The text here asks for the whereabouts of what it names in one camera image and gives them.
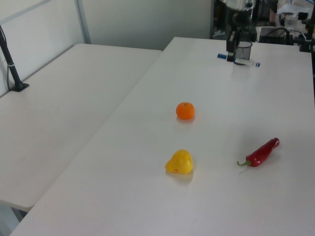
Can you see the orange mandarin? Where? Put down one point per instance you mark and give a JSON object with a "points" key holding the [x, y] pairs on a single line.
{"points": [[185, 111]]}

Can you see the white side table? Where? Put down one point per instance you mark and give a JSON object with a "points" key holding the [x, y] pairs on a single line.
{"points": [[61, 110]]}

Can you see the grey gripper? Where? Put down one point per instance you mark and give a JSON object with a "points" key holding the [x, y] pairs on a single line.
{"points": [[240, 9]]}

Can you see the red chili pepper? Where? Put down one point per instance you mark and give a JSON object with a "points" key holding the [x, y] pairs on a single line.
{"points": [[262, 152]]}

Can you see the black mesh pen cup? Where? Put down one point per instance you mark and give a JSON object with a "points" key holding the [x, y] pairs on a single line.
{"points": [[244, 50]]}

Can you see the black camera pole with base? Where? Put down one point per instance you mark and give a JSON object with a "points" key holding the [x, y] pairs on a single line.
{"points": [[12, 71]]}

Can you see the clear glass jar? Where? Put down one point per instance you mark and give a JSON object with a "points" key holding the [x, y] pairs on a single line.
{"points": [[291, 20]]}

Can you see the grey partition frame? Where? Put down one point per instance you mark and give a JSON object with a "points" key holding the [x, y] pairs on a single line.
{"points": [[82, 22]]}

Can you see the black camera stand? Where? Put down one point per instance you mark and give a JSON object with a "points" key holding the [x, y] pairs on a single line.
{"points": [[307, 41]]}

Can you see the yellow toy pear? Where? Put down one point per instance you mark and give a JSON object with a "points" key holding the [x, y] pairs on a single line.
{"points": [[180, 162]]}

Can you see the black equipment box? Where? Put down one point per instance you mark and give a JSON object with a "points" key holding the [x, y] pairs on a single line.
{"points": [[273, 35]]}

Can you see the white marker with blue cap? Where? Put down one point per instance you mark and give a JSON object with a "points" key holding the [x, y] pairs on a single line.
{"points": [[253, 63]]}

